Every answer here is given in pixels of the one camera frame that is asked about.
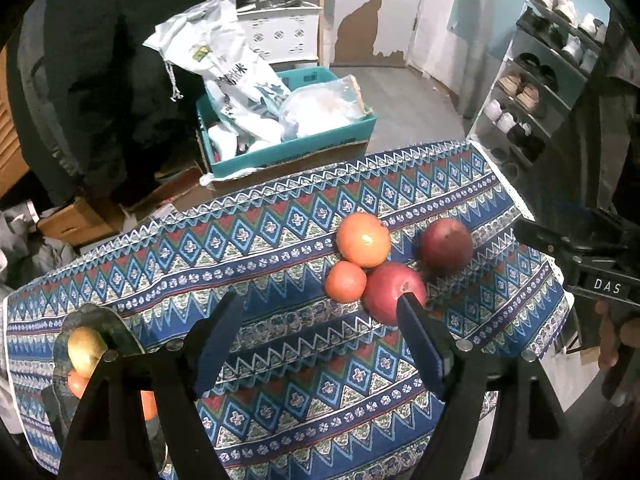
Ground person's right hand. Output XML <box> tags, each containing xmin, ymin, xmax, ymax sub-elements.
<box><xmin>596</xmin><ymin>304</ymin><xmax>632</xmax><ymax>370</ymax></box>

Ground dark grey clothes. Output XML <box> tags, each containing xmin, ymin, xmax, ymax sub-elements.
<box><xmin>0</xmin><ymin>205</ymin><xmax>66</xmax><ymax>281</ymax></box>

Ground white printed bag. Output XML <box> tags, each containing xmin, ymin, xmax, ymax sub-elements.
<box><xmin>142</xmin><ymin>0</ymin><xmax>291</xmax><ymax>143</ymax></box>

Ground small orange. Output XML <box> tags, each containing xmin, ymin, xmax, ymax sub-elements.
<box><xmin>324</xmin><ymin>261</ymin><xmax>368</xmax><ymax>304</ymax></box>

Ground clear plastic bag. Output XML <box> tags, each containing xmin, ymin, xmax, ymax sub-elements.
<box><xmin>277</xmin><ymin>76</ymin><xmax>373</xmax><ymax>141</ymax></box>

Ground grey shoe rack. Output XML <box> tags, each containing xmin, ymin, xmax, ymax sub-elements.
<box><xmin>465</xmin><ymin>0</ymin><xmax>608</xmax><ymax>176</ymax></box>

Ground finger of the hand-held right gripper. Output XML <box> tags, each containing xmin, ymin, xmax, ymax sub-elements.
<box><xmin>512</xmin><ymin>217</ymin><xmax>582</xmax><ymax>262</ymax></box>

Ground large orange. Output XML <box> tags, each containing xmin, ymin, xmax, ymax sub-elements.
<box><xmin>336</xmin><ymin>212</ymin><xmax>392</xmax><ymax>268</ymax></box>

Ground wooden shelf rack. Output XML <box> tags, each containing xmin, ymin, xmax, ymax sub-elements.
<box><xmin>202</xmin><ymin>0</ymin><xmax>326</xmax><ymax>68</ymax></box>

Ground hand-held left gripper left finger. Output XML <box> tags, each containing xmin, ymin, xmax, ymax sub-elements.
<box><xmin>57</xmin><ymin>291</ymin><xmax>246</xmax><ymax>480</ymax></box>

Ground black hooded coat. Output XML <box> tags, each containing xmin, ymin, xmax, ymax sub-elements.
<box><xmin>75</xmin><ymin>0</ymin><xmax>216</xmax><ymax>206</ymax></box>

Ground red apple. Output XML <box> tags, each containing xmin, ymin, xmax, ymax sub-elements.
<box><xmin>362</xmin><ymin>261</ymin><xmax>429</xmax><ymax>326</ymax></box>
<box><xmin>419</xmin><ymin>218</ymin><xmax>474</xmax><ymax>272</ymax></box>

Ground dark glass plate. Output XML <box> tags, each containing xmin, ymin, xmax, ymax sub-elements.
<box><xmin>52</xmin><ymin>302</ymin><xmax>171</xmax><ymax>476</ymax></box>

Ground white patterned storage bin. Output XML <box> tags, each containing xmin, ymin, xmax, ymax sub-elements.
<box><xmin>235</xmin><ymin>2</ymin><xmax>321</xmax><ymax>66</ymax></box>

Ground teal plastic basket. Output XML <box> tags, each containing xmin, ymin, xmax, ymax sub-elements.
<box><xmin>196</xmin><ymin>67</ymin><xmax>377</xmax><ymax>179</ymax></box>

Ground yellow apple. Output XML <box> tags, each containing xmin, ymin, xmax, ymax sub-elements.
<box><xmin>67</xmin><ymin>326</ymin><xmax>109</xmax><ymax>378</ymax></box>

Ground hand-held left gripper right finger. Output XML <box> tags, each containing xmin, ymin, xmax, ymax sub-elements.
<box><xmin>396</xmin><ymin>292</ymin><xmax>583</xmax><ymax>480</ymax></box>

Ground wooden drawer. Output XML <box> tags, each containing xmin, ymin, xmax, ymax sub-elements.
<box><xmin>37</xmin><ymin>197</ymin><xmax>126</xmax><ymax>248</ymax></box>

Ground blue patterned tablecloth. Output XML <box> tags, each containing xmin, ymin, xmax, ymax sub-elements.
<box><xmin>2</xmin><ymin>139</ymin><xmax>573</xmax><ymax>480</ymax></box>

